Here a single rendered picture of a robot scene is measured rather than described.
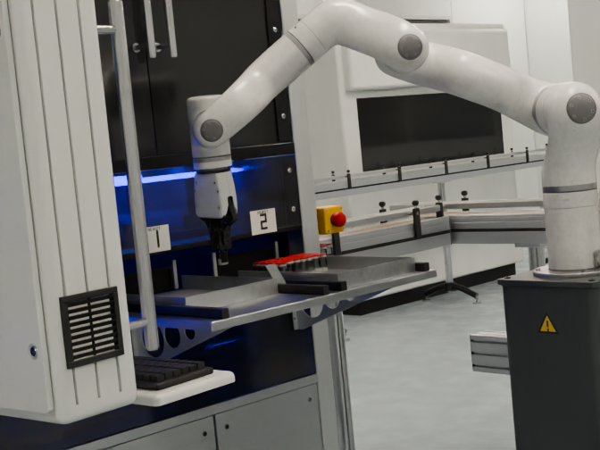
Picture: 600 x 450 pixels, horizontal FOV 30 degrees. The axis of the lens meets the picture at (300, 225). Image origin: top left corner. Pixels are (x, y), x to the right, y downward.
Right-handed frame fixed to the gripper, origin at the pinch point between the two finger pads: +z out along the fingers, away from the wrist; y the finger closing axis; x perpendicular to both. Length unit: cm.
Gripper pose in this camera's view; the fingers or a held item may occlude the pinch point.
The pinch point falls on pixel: (220, 239)
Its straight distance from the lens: 246.8
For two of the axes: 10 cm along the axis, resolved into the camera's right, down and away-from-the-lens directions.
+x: 7.5, -1.6, 6.4
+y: 6.5, 0.4, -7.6
